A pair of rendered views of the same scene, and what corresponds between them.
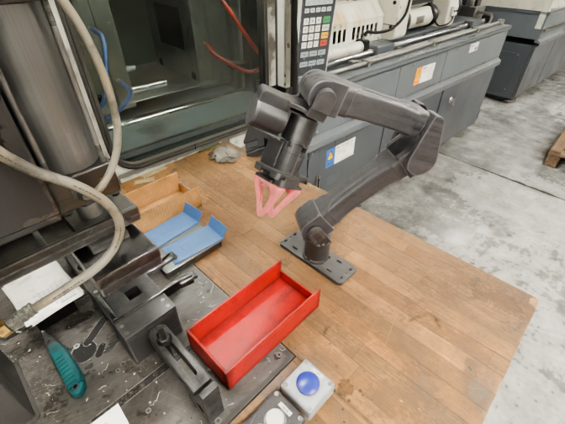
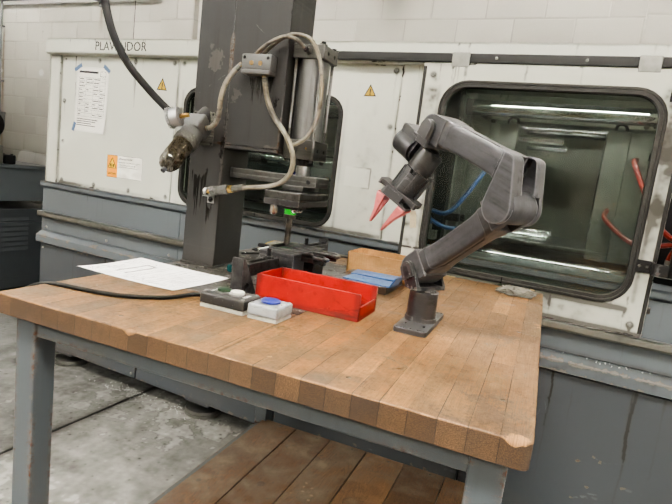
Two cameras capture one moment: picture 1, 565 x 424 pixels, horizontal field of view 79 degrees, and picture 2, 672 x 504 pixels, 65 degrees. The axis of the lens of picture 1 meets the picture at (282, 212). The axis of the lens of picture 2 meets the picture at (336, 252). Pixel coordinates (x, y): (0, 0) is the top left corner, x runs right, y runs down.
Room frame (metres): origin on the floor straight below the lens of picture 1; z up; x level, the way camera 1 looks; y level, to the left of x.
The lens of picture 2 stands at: (-0.02, -1.03, 1.21)
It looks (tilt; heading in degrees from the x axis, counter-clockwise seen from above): 9 degrees down; 67
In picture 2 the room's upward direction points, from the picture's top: 7 degrees clockwise
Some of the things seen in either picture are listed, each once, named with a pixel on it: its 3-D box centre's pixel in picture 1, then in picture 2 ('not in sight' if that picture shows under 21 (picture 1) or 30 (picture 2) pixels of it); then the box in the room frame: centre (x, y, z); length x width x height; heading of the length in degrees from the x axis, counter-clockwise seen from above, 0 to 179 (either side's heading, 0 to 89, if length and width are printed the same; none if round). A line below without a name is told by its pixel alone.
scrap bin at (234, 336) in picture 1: (257, 317); (316, 292); (0.41, 0.05, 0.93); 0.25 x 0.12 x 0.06; 136
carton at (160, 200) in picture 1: (150, 206); (391, 268); (0.78, 0.38, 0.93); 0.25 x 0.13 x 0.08; 136
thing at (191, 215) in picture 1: (171, 224); (379, 271); (0.70, 0.29, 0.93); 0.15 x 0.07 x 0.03; 139
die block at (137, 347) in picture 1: (132, 305); (292, 265); (0.43, 0.31, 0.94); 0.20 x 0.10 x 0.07; 46
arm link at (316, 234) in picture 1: (315, 226); (422, 276); (0.60, -0.08, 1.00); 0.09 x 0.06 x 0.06; 11
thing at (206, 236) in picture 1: (194, 238); (373, 276); (0.64, 0.22, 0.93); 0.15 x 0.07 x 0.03; 132
